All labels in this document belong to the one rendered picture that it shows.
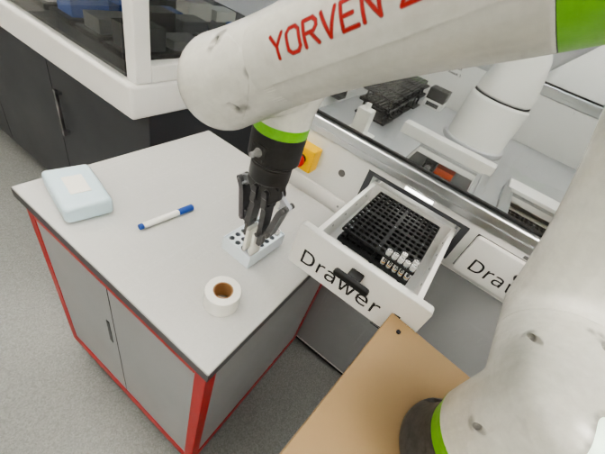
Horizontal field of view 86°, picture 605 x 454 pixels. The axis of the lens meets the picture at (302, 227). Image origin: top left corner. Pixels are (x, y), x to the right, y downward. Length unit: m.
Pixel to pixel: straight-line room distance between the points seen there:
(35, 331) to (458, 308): 1.48
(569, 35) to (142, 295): 0.67
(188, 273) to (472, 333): 0.79
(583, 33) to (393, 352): 0.49
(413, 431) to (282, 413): 0.94
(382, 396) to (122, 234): 0.61
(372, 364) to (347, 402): 0.08
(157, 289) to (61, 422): 0.82
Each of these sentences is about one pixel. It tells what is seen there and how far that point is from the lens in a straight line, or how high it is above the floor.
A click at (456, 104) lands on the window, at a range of 0.83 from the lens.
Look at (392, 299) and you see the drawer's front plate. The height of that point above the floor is 0.90.
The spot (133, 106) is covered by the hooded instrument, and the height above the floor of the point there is 0.85.
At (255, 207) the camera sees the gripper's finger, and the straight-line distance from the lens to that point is 0.64.
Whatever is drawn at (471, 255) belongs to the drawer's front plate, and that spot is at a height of 0.88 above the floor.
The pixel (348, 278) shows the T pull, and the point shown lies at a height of 0.91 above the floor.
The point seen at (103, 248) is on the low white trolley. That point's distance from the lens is 0.78.
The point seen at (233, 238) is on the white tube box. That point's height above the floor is 0.79.
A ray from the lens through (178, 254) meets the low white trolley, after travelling 0.76.
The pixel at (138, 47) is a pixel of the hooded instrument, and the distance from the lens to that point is 1.07.
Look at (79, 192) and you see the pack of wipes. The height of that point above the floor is 0.81.
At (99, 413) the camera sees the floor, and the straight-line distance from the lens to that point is 1.43.
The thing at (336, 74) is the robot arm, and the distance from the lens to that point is 0.29.
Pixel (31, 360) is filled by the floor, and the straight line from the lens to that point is 1.56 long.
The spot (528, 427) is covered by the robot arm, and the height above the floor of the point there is 1.08.
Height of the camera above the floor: 1.33
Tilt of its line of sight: 40 degrees down
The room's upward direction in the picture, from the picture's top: 21 degrees clockwise
